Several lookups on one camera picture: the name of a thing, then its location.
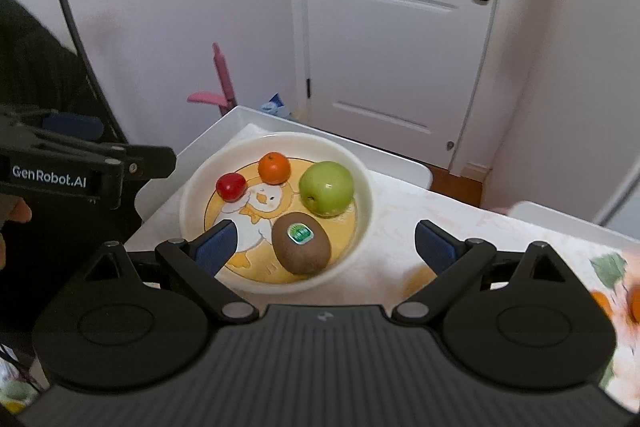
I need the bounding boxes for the small red tomato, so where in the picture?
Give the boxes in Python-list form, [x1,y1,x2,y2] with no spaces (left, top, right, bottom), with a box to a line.
[216,172,247,202]

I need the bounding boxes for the brown kiwi with sticker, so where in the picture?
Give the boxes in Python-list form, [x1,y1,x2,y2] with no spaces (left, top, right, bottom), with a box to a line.
[271,212,332,275]

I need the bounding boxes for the person's left hand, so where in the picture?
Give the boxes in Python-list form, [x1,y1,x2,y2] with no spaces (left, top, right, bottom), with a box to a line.
[0,193,34,270]

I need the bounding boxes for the floral white tablecloth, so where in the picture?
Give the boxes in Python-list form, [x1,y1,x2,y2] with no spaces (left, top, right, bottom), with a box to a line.
[124,121,640,413]

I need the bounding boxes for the white duck pattern plate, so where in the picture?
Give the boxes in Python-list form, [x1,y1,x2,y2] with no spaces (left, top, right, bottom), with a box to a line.
[179,132,375,295]

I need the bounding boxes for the small orange tangerine in plate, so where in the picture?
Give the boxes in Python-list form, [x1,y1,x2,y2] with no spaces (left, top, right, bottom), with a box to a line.
[258,152,292,185]

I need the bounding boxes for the green apple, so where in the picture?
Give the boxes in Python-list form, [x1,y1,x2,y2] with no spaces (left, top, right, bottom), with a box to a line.
[298,161,355,218]

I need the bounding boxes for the small tangerine on table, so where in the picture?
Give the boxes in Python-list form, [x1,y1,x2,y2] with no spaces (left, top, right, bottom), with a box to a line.
[627,284,640,324]

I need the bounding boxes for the white door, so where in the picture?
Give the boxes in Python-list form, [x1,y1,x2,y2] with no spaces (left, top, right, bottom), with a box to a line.
[292,0,513,176]

